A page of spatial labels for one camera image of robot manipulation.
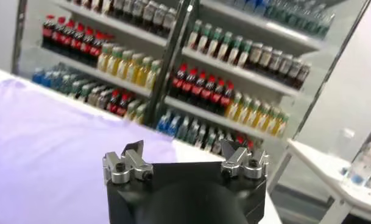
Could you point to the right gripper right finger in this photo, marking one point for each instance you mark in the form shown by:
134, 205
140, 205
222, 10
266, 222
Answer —
237, 158

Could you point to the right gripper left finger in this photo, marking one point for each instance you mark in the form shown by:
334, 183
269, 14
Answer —
133, 161

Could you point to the purple t-shirt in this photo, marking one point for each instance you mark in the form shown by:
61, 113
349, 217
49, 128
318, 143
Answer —
51, 152

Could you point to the small red cap cola bottle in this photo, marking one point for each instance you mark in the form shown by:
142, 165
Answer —
123, 106
249, 143
240, 139
113, 102

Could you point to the small white label dark bottle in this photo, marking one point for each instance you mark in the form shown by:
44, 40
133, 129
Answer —
217, 146
93, 95
103, 99

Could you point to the small green cap dark bottle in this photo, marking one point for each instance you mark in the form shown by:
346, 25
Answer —
84, 92
202, 137
210, 140
75, 89

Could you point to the small yellow juice bottle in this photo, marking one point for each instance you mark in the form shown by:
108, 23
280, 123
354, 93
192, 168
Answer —
141, 114
132, 110

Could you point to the clear green tinted bottle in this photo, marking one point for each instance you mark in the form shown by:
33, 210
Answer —
193, 132
65, 86
183, 129
57, 82

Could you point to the white side table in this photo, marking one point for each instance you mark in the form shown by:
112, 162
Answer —
319, 164

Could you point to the glass drink display cabinet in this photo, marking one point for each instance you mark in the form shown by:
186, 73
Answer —
118, 24
234, 73

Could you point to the white cap dark drink bottle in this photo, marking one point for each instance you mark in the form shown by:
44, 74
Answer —
118, 7
275, 63
285, 67
159, 19
138, 12
128, 9
303, 76
169, 23
149, 16
295, 72

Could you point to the beige label dark bottle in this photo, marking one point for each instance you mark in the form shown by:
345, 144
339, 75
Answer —
255, 56
265, 59

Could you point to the green cap tea bottle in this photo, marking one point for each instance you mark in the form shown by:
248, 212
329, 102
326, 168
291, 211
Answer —
214, 42
224, 46
245, 54
204, 39
193, 36
234, 50

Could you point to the clear bottle grey lid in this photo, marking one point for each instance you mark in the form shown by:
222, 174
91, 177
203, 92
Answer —
360, 167

